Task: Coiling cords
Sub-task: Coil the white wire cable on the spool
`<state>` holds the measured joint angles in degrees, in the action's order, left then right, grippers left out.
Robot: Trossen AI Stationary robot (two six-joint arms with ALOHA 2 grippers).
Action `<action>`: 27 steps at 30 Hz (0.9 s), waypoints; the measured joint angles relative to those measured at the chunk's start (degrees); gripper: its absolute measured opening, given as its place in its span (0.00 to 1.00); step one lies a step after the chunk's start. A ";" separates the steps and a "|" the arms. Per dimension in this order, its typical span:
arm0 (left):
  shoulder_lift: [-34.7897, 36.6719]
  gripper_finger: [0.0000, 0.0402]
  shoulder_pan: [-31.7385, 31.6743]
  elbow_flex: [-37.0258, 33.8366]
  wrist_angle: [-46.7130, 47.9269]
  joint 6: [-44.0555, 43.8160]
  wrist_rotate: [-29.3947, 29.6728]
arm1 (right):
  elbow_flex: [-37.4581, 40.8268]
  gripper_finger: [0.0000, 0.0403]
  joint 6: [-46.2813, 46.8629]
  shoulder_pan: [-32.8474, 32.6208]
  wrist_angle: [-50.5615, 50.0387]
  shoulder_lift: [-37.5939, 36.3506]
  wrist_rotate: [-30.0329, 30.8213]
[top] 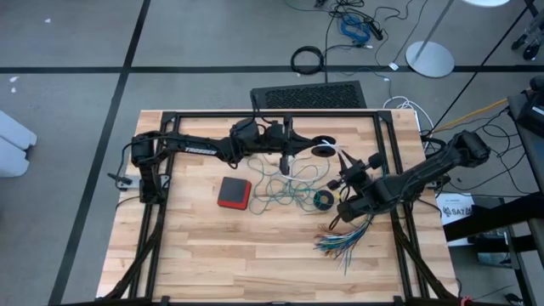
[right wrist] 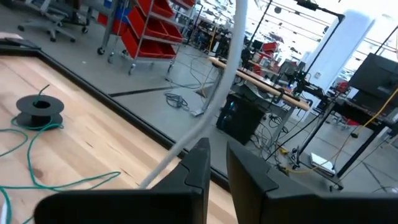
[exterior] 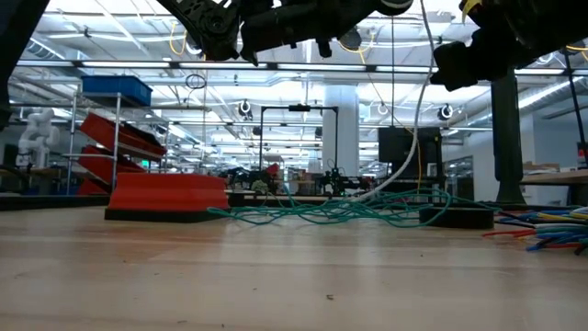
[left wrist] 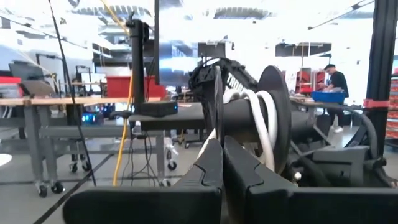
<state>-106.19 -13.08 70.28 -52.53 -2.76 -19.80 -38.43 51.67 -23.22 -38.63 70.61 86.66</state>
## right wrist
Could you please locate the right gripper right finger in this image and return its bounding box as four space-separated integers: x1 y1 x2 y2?
226 141 398 224

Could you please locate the black monitor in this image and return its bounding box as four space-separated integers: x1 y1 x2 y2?
348 52 398 108

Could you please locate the metal rack with red bins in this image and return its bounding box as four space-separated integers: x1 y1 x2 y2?
96 0 197 76

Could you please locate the wooden workbench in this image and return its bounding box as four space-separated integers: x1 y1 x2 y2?
207 55 312 112

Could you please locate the grey office chair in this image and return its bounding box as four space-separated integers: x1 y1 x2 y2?
16 0 91 44

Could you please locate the black plastic spool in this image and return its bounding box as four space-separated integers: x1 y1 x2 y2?
15 93 65 129

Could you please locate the green cable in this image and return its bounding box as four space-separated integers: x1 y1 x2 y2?
0 39 233 191

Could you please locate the white flat box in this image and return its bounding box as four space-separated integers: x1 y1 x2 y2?
308 151 338 177

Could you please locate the coiled black floor cable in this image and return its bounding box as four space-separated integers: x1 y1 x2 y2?
164 91 190 111

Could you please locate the black computer tower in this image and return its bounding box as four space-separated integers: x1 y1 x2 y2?
215 93 266 146

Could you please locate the white round pillar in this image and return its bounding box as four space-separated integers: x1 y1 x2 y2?
305 9 376 95

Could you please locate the black frame stand with camera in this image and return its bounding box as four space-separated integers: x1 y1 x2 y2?
248 0 346 76

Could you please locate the yellow cable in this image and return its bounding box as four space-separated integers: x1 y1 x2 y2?
279 88 398 175

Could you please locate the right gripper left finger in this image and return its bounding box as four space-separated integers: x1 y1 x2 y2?
33 137 212 224

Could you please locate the black bench robot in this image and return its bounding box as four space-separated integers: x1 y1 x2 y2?
279 70 331 104

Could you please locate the thin green cord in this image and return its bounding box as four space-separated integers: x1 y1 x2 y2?
0 84 122 224

